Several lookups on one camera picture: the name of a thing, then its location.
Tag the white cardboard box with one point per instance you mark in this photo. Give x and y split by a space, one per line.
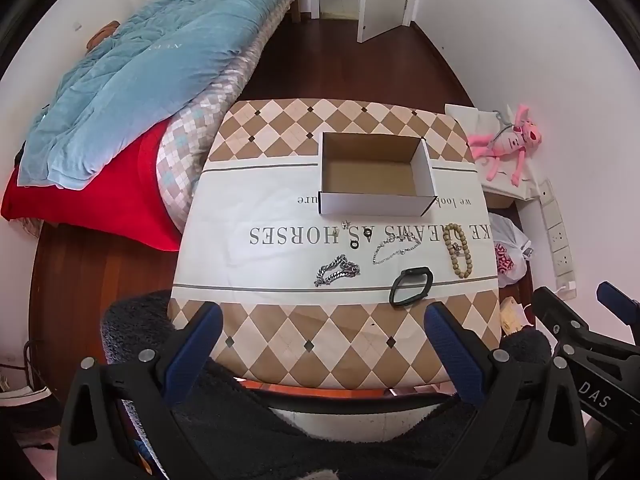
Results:
370 205

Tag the white plastic bag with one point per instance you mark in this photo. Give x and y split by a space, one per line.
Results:
507 255

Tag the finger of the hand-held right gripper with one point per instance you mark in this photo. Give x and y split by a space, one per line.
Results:
617 300
557 317

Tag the white power strip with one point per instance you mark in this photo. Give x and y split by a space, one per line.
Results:
557 240

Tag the light blue blanket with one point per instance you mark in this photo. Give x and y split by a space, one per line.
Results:
165 65

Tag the brown wooden headboard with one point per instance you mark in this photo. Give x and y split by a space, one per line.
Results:
102 35

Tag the pink plush toy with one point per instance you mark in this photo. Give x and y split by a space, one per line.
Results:
505 142

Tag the checked bed sheet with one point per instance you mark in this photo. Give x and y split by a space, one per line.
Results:
195 145

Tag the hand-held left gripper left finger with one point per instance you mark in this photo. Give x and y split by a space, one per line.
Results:
192 355

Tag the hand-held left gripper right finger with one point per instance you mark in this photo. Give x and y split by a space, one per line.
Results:
452 355

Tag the black wristband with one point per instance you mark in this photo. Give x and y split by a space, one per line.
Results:
423 271

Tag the red blanket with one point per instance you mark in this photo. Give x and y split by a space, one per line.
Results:
110 195

